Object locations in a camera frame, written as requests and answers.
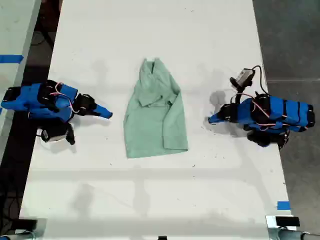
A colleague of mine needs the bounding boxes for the pale green t-shirt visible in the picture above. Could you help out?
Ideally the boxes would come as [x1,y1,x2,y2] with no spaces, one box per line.
[123,57,189,159]

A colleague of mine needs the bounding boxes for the short blue tape piece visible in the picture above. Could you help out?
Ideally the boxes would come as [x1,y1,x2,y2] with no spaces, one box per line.
[276,200,292,211]

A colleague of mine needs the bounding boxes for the metal table bracket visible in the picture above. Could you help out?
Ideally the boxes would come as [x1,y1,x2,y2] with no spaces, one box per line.
[265,214,301,240]
[14,217,48,240]

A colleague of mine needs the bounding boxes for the thin black cable loop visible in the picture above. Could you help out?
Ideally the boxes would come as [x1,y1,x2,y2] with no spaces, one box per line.
[30,24,56,50]

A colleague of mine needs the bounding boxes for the small black box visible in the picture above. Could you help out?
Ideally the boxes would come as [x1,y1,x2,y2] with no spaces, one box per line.
[16,218,38,230]
[275,216,301,228]

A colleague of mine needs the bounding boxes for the long blue tape strip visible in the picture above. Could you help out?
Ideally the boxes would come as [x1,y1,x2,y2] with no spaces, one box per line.
[0,54,25,64]

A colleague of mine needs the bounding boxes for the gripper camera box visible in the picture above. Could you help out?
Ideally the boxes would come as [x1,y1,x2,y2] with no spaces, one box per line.
[36,122,68,145]
[229,67,256,89]

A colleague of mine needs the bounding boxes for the camera black stalk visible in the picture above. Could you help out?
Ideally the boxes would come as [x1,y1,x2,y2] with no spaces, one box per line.
[65,123,76,146]
[231,85,252,105]

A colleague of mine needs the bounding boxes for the white side table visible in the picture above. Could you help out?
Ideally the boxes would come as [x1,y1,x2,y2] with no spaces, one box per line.
[0,0,42,161]

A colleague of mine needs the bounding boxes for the black floor cables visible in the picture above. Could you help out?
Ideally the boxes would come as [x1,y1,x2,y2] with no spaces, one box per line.
[0,169,25,222]

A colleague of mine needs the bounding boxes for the camera black cable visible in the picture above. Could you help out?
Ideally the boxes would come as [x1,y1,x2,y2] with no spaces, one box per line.
[251,65,269,96]

